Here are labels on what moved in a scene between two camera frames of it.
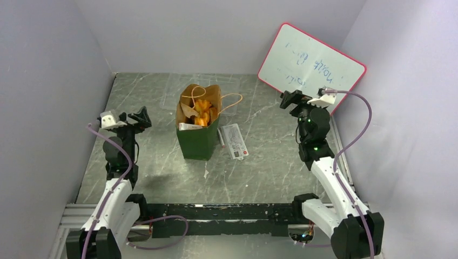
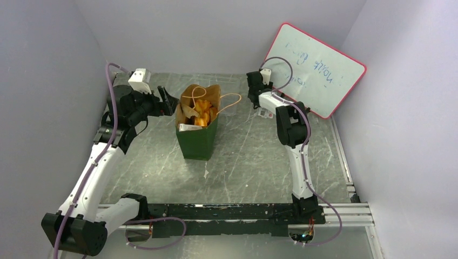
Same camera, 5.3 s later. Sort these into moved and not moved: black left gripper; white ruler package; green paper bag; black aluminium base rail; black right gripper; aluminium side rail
Moved: black right gripper; white ruler package; black left gripper
Not moved: green paper bag; black aluminium base rail; aluminium side rail
